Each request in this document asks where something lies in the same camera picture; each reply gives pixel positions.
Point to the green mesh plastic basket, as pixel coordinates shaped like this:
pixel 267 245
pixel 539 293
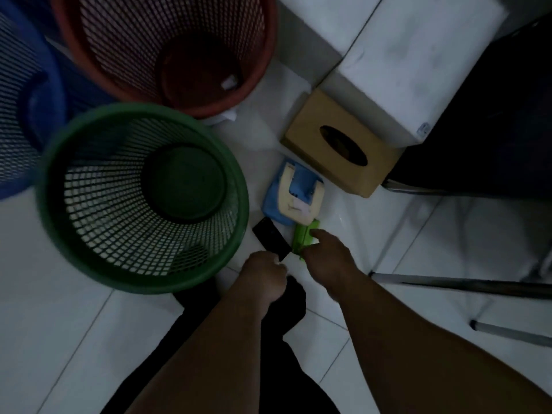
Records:
pixel 142 198

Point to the person's right forearm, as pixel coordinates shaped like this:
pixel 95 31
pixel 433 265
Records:
pixel 431 353

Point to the person's black trousers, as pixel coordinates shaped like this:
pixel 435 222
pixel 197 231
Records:
pixel 258 362

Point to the person's right hand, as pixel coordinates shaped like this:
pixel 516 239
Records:
pixel 330 262

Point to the person's left fingers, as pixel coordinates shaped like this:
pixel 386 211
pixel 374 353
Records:
pixel 276 265

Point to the brown wooden tissue box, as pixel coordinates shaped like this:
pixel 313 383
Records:
pixel 340 144

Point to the white paper scrap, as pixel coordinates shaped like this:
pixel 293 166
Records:
pixel 230 82

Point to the blue and cream tissue pack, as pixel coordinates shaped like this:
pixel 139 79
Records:
pixel 293 193

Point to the blue mesh plastic basket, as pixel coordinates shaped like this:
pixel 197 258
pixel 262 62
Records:
pixel 26 99

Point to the green plastic packet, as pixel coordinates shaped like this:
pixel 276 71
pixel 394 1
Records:
pixel 304 237

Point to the metal chair leg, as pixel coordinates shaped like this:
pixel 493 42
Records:
pixel 509 332
pixel 461 285

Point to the black rectangular object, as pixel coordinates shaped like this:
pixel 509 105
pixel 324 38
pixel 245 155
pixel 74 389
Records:
pixel 271 239

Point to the person's left forearm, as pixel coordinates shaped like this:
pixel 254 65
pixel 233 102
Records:
pixel 207 353

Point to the white box cabinet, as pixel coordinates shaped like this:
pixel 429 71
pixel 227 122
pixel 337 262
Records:
pixel 401 60

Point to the red mesh plastic basket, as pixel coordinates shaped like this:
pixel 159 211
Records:
pixel 172 51

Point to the person's left hand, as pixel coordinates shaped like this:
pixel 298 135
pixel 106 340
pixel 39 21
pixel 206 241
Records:
pixel 261 275

